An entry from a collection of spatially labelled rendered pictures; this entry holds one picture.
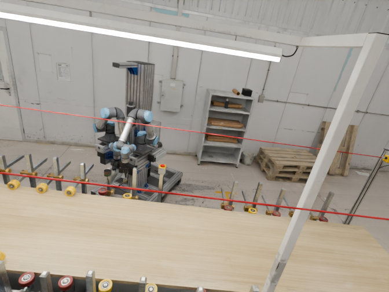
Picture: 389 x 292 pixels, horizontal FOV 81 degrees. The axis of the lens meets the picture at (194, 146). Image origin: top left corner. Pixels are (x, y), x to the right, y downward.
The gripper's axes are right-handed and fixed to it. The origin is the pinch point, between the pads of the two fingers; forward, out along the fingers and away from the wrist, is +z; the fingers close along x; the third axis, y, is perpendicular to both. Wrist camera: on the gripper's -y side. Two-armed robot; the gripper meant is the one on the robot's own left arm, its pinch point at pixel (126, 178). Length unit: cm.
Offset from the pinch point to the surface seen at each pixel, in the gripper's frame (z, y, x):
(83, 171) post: -9.1, 39.3, 9.6
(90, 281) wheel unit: -13, -12, 119
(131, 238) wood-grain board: 7, -22, 68
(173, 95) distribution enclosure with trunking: -39, -25, -241
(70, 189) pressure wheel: 0, 43, 29
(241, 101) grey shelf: -41, -165, -278
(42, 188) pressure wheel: 1, 67, 29
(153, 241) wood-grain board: 7, -40, 70
